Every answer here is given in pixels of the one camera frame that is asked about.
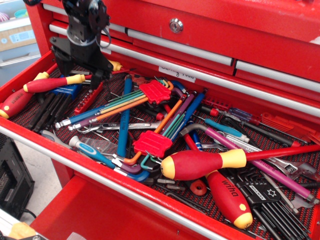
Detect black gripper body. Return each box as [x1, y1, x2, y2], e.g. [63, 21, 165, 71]
[50, 37, 113, 73]

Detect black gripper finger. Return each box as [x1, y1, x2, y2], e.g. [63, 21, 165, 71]
[90, 69, 111, 90]
[51, 47, 75, 76]

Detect red bit holder with bits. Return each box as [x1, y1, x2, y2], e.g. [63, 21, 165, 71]
[74, 82, 103, 115]

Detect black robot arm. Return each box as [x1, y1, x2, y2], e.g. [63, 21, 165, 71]
[50, 0, 113, 90]

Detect blue holder black hex keys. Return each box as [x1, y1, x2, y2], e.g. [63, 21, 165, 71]
[27, 78, 90, 133]

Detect red plastic tool holder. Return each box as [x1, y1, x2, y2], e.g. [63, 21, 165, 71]
[261, 112, 320, 144]

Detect red yellow screwdriver top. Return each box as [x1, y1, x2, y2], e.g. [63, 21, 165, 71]
[109, 60, 123, 72]

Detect upper colourful hex key set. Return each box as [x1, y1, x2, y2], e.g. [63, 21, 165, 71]
[54, 79, 174, 130]

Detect colourful hex key set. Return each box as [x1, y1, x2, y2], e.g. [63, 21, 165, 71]
[54, 79, 174, 130]
[112, 88, 208, 183]

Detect red yellow screwdriver far left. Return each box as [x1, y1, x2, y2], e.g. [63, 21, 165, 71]
[0, 63, 57, 119]

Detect black red small screwdriver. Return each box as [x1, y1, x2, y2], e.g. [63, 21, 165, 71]
[139, 106, 165, 121]

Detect white cutting tools label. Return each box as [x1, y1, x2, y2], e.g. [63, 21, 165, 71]
[158, 66, 196, 83]

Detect silver combination wrench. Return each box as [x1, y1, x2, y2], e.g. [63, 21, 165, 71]
[77, 121, 161, 134]

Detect blue Wera hex key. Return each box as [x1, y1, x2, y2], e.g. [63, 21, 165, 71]
[117, 74, 132, 157]

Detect blue white precision screwdriver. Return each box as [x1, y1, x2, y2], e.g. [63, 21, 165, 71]
[69, 135, 116, 169]

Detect lower colourful hex key set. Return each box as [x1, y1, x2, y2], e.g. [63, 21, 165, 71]
[112, 88, 208, 183]

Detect chest key lock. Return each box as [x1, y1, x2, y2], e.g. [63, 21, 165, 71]
[169, 18, 184, 34]

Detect red tool chest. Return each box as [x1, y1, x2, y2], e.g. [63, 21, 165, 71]
[32, 0, 320, 240]

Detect large red yellow screwdriver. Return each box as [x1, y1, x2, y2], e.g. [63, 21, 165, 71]
[160, 144, 320, 181]

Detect black device on floor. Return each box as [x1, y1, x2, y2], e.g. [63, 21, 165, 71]
[0, 134, 35, 219]

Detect open red drawer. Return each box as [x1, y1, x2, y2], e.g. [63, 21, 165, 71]
[0, 41, 320, 240]

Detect red round cap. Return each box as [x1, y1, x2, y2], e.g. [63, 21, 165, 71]
[189, 179, 207, 197]

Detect red yellow Wiha screwdriver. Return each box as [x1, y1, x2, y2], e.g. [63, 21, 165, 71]
[205, 170, 253, 229]

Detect magenta long hex key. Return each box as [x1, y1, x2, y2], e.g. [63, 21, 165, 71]
[179, 123, 320, 204]

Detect black Torx key set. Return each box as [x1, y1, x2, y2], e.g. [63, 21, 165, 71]
[221, 166, 310, 240]

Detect silver adjustable wrench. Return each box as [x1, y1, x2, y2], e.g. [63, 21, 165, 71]
[265, 157, 320, 182]

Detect teal handle small screwdriver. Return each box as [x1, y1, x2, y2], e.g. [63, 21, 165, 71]
[204, 118, 250, 143]

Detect clear blue handle screwdriver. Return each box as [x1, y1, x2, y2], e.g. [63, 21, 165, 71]
[219, 107, 261, 125]

